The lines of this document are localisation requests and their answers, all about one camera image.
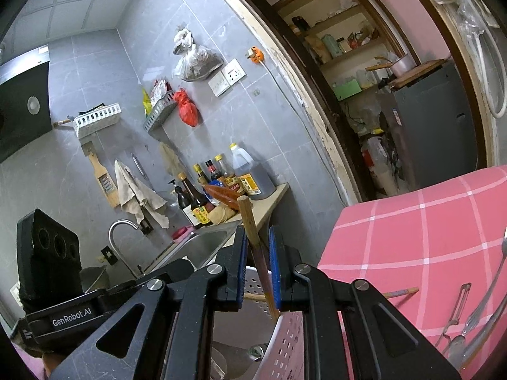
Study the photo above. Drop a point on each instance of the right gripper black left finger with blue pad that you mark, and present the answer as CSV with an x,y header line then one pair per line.
x,y
164,331

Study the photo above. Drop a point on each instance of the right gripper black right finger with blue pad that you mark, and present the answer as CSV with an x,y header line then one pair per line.
x,y
350,330

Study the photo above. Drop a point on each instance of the white perforated utensil holder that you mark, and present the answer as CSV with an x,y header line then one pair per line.
x,y
249,344

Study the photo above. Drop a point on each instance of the small steel spoon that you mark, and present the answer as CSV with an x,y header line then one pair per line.
x,y
457,345

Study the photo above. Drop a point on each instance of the steel kitchen faucet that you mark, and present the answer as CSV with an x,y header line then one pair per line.
x,y
118,246

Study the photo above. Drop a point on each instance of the steel sink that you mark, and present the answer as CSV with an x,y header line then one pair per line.
x,y
200,248

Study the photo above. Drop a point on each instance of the pink checked tablecloth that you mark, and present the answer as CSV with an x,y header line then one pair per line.
x,y
437,239

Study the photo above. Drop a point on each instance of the dark sauce bottle yellow label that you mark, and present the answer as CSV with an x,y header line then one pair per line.
x,y
200,204

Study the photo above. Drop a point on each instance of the beige hanging cloth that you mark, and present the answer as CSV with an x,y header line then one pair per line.
x,y
136,198

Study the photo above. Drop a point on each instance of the wooden grater board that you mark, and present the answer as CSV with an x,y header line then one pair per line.
x,y
102,176

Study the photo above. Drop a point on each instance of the red plastic bag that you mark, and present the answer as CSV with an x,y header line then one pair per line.
x,y
187,110

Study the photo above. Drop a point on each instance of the dark grey cabinet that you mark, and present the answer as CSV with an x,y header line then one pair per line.
x,y
432,128

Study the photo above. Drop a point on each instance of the green box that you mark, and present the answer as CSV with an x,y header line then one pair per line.
x,y
347,89

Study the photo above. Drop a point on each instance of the pot on cabinet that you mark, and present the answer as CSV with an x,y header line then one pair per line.
x,y
398,67

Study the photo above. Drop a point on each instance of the clear bag dried goods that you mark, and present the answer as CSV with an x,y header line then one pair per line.
x,y
196,62

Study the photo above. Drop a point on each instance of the wooden shelf unit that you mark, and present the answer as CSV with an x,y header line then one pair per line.
x,y
348,38

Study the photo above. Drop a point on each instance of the white wall rack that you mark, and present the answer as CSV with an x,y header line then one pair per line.
x,y
98,119

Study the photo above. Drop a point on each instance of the grey wall shelf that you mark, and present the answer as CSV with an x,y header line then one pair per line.
x,y
160,111

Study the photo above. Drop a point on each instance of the white wall socket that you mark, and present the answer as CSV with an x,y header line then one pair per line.
x,y
226,78

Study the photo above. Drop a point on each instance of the orange wall plug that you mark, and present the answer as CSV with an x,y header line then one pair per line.
x,y
255,55

